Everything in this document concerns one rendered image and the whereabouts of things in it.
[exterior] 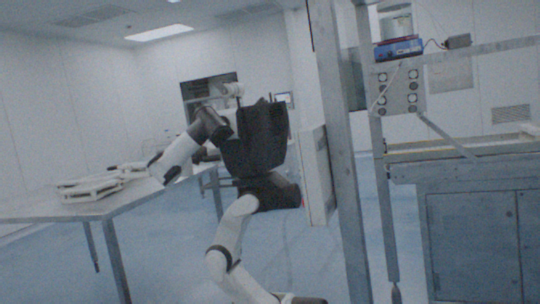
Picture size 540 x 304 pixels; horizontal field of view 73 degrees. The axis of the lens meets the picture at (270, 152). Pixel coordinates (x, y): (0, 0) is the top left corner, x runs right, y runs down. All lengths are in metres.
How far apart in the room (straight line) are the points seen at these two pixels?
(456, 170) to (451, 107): 5.32
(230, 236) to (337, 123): 0.93
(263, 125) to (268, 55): 5.80
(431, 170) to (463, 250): 0.41
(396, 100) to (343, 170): 0.68
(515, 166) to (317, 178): 1.01
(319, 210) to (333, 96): 0.31
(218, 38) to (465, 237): 6.48
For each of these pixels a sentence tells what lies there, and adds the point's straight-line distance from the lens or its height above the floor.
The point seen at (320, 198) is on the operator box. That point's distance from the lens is 0.96.
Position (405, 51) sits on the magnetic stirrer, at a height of 1.41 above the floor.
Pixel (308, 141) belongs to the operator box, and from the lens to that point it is 0.93.
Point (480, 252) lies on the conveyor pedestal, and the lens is 1.92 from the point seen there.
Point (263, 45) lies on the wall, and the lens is 7.29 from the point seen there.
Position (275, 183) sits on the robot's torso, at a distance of 1.59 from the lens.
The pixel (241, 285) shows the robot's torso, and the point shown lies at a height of 0.45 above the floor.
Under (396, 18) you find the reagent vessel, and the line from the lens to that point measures 1.74.
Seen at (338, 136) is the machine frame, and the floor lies 1.17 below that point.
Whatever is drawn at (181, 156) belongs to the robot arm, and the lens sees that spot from 1.46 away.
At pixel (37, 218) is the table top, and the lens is 2.29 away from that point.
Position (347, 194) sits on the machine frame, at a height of 1.00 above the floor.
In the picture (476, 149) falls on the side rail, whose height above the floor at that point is 0.96.
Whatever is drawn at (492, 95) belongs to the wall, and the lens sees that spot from 7.15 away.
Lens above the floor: 1.30
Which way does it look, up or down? 8 degrees down
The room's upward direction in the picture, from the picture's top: 9 degrees counter-clockwise
